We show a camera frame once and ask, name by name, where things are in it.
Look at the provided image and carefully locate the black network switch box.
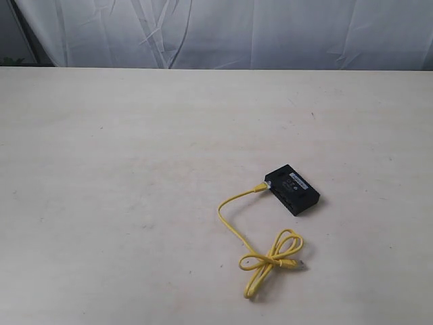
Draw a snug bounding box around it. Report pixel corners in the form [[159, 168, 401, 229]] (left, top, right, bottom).
[[265, 165, 320, 216]]

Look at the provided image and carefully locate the yellow ethernet cable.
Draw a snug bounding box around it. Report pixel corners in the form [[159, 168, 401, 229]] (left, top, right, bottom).
[[217, 181, 309, 299]]

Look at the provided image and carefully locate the black stand pole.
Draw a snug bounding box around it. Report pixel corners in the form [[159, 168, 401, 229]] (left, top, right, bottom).
[[8, 0, 54, 67]]

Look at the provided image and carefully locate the white backdrop curtain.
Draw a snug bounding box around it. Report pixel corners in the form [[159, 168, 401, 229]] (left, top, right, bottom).
[[18, 0, 432, 70]]

